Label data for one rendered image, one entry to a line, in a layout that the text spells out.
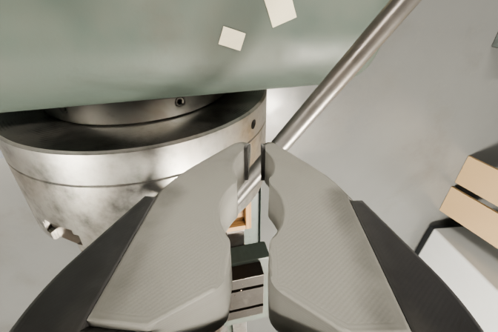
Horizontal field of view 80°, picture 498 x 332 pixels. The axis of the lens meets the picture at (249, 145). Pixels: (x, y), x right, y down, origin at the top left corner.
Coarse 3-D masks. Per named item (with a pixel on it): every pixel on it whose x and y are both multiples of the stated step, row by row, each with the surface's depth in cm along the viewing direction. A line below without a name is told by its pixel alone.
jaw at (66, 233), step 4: (52, 224) 32; (56, 228) 32; (60, 228) 32; (64, 228) 32; (60, 232) 32; (64, 232) 32; (68, 232) 32; (72, 232) 31; (60, 236) 33; (64, 236) 32; (68, 236) 32; (72, 236) 32; (76, 236) 31; (72, 240) 32; (76, 240) 32; (80, 240) 31
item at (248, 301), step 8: (248, 264) 83; (256, 264) 83; (232, 272) 81; (240, 272) 81; (248, 272) 81; (256, 272) 81; (240, 280) 79; (248, 280) 80; (256, 280) 81; (232, 288) 80; (240, 288) 81; (248, 288) 82; (256, 288) 83; (232, 296) 82; (240, 296) 83; (248, 296) 84; (256, 296) 84; (232, 304) 84; (240, 304) 85; (248, 304) 85; (256, 304) 86; (232, 312) 86; (240, 312) 87; (248, 312) 87; (256, 312) 88
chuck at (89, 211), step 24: (24, 192) 30; (48, 192) 28; (72, 192) 27; (96, 192) 26; (120, 192) 27; (144, 192) 27; (48, 216) 30; (72, 216) 28; (96, 216) 28; (120, 216) 28
